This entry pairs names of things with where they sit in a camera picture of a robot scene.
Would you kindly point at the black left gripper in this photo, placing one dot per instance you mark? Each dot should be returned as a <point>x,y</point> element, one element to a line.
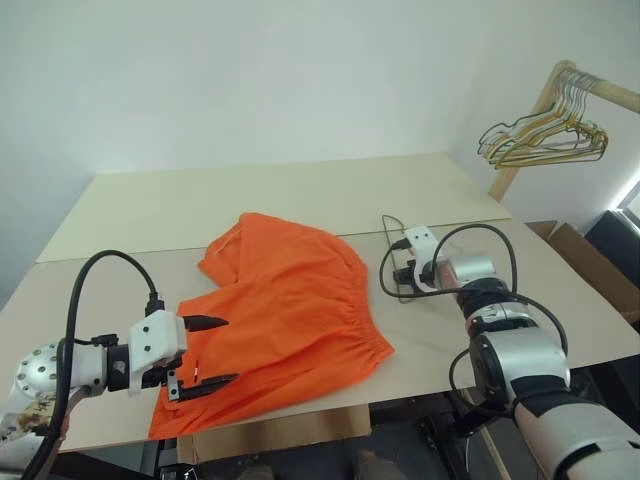
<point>159,374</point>

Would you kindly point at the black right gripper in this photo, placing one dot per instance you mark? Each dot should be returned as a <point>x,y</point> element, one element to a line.
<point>416,274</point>

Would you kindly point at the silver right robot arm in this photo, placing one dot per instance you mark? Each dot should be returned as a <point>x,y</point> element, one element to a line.
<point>520,360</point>

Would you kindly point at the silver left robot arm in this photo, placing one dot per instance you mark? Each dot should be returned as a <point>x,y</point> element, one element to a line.
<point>82,360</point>

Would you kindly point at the orange shorts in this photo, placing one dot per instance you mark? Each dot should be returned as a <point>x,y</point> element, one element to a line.
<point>290,305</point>

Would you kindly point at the open brown cardboard box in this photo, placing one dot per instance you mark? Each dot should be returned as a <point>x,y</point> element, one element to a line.
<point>595,270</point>

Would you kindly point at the wooden clothes rack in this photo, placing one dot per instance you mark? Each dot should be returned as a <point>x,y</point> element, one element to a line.
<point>525,125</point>

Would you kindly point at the black box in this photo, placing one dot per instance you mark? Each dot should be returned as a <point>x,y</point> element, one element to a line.
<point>612,235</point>

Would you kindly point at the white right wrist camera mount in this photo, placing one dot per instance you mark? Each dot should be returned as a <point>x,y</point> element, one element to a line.
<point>421,240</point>

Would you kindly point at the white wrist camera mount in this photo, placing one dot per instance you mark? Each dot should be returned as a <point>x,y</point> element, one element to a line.
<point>421,240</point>
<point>155,335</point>

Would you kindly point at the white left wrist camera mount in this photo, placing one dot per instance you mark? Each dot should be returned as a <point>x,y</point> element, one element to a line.
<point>155,335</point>

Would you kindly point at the black table frame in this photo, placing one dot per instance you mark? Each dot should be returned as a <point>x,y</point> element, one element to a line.
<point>430,430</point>

